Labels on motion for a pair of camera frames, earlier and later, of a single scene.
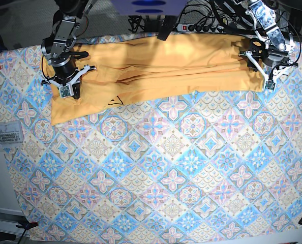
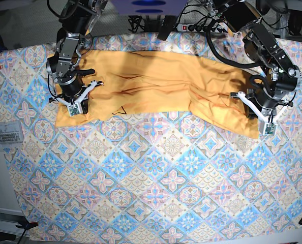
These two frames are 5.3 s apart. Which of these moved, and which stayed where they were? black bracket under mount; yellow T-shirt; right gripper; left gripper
Moved: right gripper; yellow T-shirt; left gripper
Stayed: black bracket under mount
